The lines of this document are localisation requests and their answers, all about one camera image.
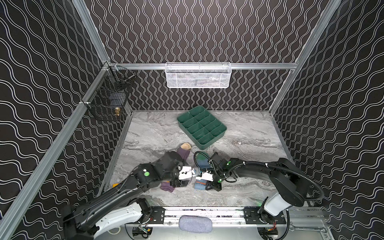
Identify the brass padlock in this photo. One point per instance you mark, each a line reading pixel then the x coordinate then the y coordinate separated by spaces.
pixel 117 111

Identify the blue sock orange cuff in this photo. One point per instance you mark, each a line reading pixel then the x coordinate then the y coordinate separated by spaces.
pixel 202 162

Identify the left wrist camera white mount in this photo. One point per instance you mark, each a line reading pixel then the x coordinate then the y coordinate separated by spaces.
pixel 185 173

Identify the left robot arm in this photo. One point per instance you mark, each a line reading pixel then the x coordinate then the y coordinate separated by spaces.
pixel 79 222

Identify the green compartment tray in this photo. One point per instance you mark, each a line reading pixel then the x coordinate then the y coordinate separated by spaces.
pixel 202 127

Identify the black wire basket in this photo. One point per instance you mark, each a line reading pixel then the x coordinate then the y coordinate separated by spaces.
pixel 113 90

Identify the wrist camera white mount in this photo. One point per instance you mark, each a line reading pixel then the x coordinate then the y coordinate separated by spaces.
pixel 207 176
pixel 185 173

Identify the white wire basket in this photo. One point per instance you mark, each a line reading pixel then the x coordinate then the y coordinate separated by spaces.
pixel 198 75

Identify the front aluminium rail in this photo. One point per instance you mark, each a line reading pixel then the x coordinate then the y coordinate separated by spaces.
pixel 238 217

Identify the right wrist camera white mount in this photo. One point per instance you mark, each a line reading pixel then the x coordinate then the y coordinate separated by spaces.
pixel 207 176

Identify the silver combination wrench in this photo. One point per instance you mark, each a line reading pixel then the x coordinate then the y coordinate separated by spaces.
pixel 293 228

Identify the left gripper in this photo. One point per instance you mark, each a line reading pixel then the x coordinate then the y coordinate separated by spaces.
pixel 178 180

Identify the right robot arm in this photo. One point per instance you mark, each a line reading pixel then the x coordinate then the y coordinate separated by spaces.
pixel 294 188

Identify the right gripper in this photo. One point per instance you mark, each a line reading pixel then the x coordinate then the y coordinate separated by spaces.
pixel 213 182

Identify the aluminium frame profile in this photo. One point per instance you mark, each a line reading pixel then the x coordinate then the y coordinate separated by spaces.
pixel 91 29

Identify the grey cloth pad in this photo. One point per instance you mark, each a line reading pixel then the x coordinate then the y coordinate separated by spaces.
pixel 195 224

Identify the purple sock tan toe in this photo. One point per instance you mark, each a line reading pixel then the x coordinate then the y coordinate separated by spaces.
pixel 183 152

